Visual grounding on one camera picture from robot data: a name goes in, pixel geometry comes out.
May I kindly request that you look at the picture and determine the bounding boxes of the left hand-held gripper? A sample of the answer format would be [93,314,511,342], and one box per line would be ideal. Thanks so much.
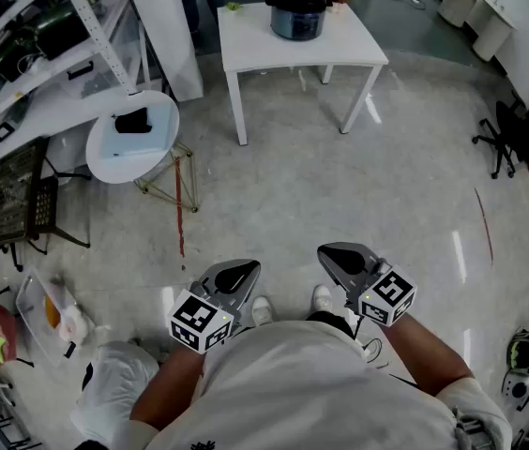
[169,259,262,354]

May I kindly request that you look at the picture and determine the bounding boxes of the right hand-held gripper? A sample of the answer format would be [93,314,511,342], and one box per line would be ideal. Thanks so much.
[316,241,418,329]

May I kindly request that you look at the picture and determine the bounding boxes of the grey electric pressure cooker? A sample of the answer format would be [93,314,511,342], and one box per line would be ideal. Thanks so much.
[264,0,334,42]

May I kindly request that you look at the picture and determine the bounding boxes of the person's left forearm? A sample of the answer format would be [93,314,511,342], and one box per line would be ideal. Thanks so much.
[128,342,204,433]

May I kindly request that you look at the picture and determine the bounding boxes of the person's right forearm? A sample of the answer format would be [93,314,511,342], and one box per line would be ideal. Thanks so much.
[381,314,475,398]

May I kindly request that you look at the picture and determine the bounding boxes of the person's left white shoe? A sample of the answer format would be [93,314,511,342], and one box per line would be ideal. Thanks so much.
[250,296,274,327]

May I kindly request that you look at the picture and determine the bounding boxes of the person's white shoe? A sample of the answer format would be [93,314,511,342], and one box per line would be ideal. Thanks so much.
[250,296,274,327]
[310,284,334,313]

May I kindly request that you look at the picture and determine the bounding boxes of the person's right white shoe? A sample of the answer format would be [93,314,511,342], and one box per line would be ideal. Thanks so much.
[310,284,334,313]

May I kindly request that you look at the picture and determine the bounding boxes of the person's black trousers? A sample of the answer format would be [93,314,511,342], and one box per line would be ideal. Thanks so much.
[306,310,355,339]

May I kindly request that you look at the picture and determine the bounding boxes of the person's white shirt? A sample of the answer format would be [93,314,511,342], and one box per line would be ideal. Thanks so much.
[128,319,514,450]

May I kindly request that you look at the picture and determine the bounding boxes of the round white side table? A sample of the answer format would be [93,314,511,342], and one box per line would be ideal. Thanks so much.
[84,89,200,214]

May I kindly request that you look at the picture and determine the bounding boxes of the white plastic bag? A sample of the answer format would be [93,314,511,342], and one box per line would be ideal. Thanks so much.
[69,339,160,447]

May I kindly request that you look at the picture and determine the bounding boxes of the light blue tray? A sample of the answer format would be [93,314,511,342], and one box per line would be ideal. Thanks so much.
[98,97,174,158]

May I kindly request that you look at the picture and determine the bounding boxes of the black and yellow helmet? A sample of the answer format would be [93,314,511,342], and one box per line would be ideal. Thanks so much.
[506,328,529,369]

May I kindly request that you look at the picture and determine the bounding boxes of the black cloth pouch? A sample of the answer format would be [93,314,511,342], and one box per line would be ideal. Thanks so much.
[113,107,153,135]

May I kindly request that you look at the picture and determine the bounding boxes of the clear plastic bin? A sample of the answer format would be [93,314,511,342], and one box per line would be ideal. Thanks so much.
[14,267,97,369]

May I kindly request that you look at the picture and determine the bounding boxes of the black office chair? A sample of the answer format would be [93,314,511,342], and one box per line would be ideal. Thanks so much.
[472,90,529,180]

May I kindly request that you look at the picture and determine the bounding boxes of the white square table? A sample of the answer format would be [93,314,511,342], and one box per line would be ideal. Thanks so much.
[217,1,390,147]

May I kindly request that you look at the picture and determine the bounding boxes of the clear plastic storage box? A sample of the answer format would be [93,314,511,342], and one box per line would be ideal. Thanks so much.
[53,0,151,107]

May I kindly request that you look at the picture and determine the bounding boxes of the black mesh chair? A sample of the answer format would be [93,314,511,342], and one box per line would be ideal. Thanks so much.
[0,136,92,271]

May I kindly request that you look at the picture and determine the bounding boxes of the white translucent partition panel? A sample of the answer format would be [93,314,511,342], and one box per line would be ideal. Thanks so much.
[121,0,204,102]

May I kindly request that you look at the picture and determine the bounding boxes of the white desk with round legs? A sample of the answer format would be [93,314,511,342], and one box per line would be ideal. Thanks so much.
[437,0,517,63]

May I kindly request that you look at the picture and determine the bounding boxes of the white metal shelf rack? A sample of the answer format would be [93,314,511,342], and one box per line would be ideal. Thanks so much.
[0,0,153,177]

